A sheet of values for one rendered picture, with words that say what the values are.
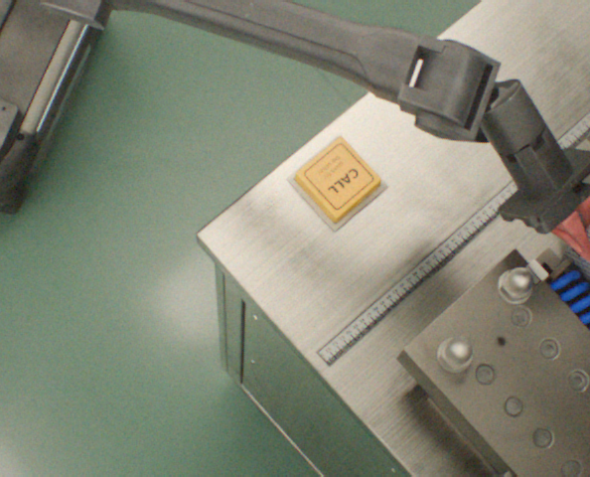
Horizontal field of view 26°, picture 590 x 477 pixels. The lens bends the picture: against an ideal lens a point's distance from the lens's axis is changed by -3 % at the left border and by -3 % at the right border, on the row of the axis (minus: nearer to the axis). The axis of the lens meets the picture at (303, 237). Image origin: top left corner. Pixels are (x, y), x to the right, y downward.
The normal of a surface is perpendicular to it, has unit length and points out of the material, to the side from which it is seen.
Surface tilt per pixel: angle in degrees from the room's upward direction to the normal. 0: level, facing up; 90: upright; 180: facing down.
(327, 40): 13
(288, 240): 0
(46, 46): 0
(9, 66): 0
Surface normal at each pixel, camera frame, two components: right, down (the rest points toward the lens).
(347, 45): -0.11, -0.11
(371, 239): 0.05, -0.25
